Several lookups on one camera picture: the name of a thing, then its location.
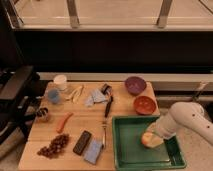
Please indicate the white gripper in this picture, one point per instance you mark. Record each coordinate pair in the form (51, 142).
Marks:
(165, 127)

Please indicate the orange yellow apple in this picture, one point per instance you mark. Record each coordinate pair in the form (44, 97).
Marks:
(146, 139)

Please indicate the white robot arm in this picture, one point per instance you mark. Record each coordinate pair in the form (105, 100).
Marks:
(180, 114)

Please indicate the red bowl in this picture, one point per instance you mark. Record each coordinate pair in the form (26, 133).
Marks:
(144, 105)

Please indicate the purple bowl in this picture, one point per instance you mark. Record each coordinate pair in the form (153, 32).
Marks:
(135, 85)

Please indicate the green plastic tray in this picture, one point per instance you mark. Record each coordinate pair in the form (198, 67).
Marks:
(131, 155)

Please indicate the blue sponge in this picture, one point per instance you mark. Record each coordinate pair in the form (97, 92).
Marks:
(93, 151)

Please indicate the small black red object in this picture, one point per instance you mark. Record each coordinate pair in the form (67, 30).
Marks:
(105, 89)

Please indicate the crumpled grey blue cloth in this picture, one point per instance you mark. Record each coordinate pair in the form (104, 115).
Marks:
(96, 96)

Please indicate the black rectangular block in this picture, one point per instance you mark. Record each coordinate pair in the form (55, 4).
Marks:
(82, 142)

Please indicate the wooden cutting board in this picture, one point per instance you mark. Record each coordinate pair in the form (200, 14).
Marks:
(83, 118)

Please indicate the pale banana peel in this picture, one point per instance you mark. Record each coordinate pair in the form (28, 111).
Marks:
(75, 94)

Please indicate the orange carrot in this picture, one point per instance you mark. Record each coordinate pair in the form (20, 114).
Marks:
(62, 122)

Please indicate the bunch of dark grapes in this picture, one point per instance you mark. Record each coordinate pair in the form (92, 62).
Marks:
(55, 147)

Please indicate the white cup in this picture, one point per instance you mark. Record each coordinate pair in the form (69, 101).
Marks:
(61, 82)

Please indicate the black equipment stand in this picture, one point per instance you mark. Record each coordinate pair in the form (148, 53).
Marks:
(17, 90)

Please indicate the black handled fork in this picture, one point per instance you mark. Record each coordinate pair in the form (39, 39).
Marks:
(104, 122)

